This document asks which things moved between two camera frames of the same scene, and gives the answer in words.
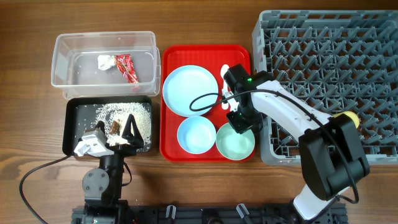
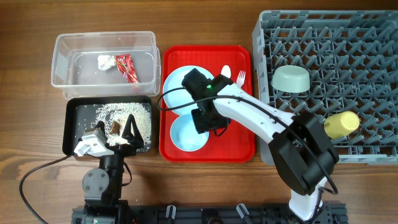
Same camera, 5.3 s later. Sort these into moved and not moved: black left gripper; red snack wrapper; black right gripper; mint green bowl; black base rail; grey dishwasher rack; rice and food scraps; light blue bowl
Moved: light blue bowl; black right gripper; mint green bowl
Not moved: rice and food scraps; grey dishwasher rack; black left gripper; red snack wrapper; black base rail
